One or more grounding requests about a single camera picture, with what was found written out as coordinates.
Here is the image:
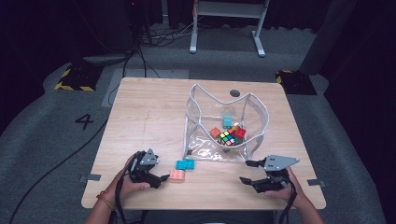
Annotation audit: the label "grey post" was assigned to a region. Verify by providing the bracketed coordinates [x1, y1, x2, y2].
[298, 0, 358, 76]

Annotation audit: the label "left hand-held gripper cable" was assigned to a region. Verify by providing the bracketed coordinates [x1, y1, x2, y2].
[115, 153, 138, 224]

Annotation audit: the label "person's right hand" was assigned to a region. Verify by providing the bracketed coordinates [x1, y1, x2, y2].
[264, 167, 305, 209]

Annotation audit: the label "orange bracelet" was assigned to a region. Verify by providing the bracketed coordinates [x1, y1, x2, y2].
[96, 189, 116, 210]

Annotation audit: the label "pink toy building block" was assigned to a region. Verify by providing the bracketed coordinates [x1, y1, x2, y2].
[169, 168, 186, 183]

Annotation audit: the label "person's left hand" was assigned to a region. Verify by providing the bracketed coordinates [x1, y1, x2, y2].
[112, 155, 151, 203]

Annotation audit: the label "colourful puzzle cube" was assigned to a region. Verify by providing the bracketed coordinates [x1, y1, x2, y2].
[217, 130, 236, 147]

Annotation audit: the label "black equipment stand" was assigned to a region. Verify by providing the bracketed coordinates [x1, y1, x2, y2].
[92, 0, 138, 54]

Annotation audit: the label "grey tape strip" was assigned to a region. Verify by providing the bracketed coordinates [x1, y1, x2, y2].
[306, 179, 326, 188]
[78, 174, 102, 183]

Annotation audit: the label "red toy building block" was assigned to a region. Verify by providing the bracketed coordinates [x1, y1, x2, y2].
[234, 127, 248, 140]

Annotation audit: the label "clear plastic zipper bag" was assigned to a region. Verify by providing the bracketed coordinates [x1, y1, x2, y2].
[181, 83, 270, 162]

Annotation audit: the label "hand-held gripper cable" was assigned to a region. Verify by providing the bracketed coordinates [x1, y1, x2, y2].
[115, 153, 138, 224]
[278, 181, 298, 224]

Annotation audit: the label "white metal stand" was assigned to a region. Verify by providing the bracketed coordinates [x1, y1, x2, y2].
[189, 0, 271, 58]

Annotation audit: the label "black yellow striped base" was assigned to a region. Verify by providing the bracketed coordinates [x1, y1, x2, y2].
[54, 63, 106, 92]
[275, 69, 318, 96]

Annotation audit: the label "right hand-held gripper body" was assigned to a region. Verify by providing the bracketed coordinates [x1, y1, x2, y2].
[255, 154, 301, 194]

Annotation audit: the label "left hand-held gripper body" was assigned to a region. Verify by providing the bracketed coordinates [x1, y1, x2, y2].
[127, 147, 160, 189]

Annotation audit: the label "long black floor cable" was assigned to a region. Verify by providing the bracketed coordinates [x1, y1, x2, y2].
[7, 118, 110, 224]

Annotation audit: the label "right hand-held gripper cable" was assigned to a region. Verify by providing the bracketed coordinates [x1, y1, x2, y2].
[278, 181, 298, 224]

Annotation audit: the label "person's dark trousers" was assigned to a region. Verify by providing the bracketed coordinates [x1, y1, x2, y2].
[141, 209, 281, 224]

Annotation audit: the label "bundle of floor cables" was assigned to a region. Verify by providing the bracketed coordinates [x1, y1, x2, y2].
[136, 18, 200, 48]

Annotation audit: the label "grey stand base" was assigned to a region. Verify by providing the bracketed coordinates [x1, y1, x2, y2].
[82, 52, 134, 66]

